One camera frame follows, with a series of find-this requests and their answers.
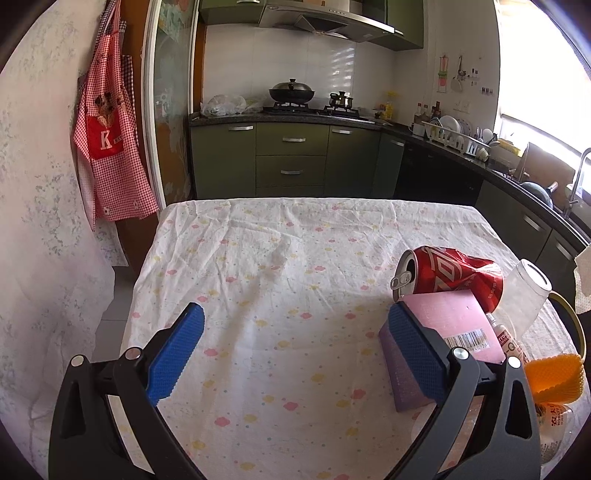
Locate dark pan in sink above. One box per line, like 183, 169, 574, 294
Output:
520, 181, 559, 209

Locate clear plastic wrapper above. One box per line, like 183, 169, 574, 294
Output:
535, 403, 574, 464

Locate chrome faucet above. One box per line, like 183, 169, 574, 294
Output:
563, 147, 591, 219

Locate steel range hood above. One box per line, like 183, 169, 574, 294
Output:
259, 1, 397, 43

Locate blue bin with yellow rim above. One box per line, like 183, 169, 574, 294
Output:
548, 291, 587, 362

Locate white plastic bag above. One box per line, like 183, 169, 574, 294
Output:
200, 94, 247, 117

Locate clear plastic bottle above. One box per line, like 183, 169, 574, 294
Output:
493, 259, 552, 339

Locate small white tube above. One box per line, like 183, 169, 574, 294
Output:
486, 313, 529, 364

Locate pink purple box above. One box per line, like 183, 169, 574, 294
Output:
379, 290, 505, 412

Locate white floral tablecloth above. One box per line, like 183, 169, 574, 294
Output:
122, 198, 517, 479

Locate black wok with lid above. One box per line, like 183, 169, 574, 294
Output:
269, 78, 315, 105

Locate white dish rack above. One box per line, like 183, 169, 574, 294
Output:
423, 115, 489, 157

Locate red checkered apron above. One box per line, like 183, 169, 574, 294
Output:
72, 1, 158, 228

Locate crushed red soda can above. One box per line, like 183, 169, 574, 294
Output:
390, 246, 504, 313

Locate green kitchen cabinets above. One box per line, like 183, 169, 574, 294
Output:
188, 116, 590, 297

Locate wooden cutting board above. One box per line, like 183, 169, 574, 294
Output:
524, 143, 575, 197

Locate small steel pot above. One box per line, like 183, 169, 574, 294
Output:
329, 91, 353, 110

